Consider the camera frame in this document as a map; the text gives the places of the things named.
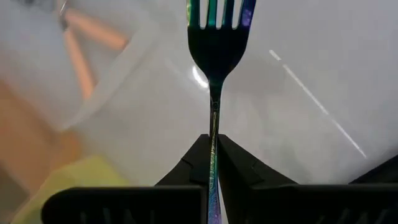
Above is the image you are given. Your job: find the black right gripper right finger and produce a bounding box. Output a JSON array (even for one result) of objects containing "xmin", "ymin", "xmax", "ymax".
[{"xmin": 218, "ymin": 134, "xmax": 398, "ymax": 224}]

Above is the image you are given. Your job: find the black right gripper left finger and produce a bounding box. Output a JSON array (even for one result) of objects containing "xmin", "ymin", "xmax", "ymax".
[{"xmin": 42, "ymin": 134, "xmax": 210, "ymax": 224}]

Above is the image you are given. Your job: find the iridescent rainbow fork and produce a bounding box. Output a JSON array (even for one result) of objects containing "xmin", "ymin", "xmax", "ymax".
[{"xmin": 185, "ymin": 0, "xmax": 257, "ymax": 224}]

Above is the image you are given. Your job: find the orange-handled silver fork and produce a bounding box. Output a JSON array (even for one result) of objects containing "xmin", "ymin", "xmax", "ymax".
[
  {"xmin": 62, "ymin": 29, "xmax": 96, "ymax": 100},
  {"xmin": 57, "ymin": 0, "xmax": 130, "ymax": 50}
]

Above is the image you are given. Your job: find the white translucent table sheet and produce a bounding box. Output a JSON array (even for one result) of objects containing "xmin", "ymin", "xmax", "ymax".
[{"xmin": 0, "ymin": 0, "xmax": 398, "ymax": 187}]

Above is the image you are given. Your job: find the yellow silicone mat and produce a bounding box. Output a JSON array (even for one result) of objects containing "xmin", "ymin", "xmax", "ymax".
[{"xmin": 11, "ymin": 155, "xmax": 131, "ymax": 224}]

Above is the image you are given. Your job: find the orange silicone mat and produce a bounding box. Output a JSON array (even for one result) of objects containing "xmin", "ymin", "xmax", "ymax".
[{"xmin": 0, "ymin": 79, "xmax": 85, "ymax": 215}]

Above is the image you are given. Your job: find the clear plastic tray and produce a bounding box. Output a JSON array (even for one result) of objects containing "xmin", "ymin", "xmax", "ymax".
[{"xmin": 0, "ymin": 0, "xmax": 162, "ymax": 131}]

